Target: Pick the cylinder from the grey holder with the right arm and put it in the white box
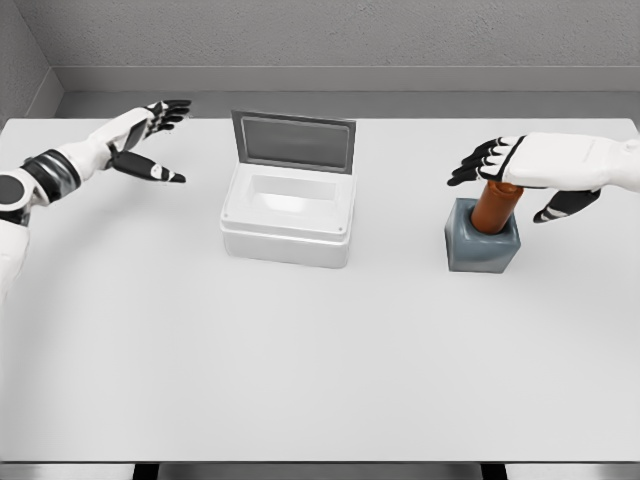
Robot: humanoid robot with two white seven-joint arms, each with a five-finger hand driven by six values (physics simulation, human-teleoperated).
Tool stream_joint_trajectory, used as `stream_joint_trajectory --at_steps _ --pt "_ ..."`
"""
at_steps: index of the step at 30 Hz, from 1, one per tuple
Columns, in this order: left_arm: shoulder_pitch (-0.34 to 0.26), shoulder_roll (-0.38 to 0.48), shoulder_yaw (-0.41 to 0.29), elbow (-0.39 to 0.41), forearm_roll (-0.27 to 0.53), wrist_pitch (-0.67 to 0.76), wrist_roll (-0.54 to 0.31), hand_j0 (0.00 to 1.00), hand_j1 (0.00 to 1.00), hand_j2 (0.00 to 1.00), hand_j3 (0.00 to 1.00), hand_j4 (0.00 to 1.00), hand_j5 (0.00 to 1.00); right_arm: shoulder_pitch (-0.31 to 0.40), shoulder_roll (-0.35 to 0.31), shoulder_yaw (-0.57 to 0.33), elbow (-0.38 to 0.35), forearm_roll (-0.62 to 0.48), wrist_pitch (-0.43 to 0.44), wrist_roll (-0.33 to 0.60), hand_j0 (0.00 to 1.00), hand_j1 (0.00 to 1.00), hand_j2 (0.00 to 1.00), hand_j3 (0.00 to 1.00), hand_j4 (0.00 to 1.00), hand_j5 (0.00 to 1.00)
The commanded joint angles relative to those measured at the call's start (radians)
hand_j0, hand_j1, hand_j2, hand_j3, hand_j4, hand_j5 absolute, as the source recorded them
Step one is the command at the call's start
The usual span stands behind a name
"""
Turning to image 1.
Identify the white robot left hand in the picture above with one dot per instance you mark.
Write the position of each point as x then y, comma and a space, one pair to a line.
117, 131

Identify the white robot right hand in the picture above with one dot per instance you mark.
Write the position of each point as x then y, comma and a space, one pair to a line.
560, 159

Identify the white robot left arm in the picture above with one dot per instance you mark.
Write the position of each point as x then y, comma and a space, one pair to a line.
55, 162

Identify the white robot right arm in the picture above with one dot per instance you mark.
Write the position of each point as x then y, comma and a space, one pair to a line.
632, 162

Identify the brown cylinder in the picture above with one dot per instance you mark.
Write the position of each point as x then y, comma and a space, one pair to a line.
495, 210

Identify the grey-blue square holder block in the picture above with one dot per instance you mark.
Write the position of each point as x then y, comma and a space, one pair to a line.
475, 250

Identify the white box lid grey panel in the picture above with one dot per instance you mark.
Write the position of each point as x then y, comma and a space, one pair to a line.
296, 141

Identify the white rectangular box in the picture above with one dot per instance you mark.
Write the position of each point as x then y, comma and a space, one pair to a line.
285, 220

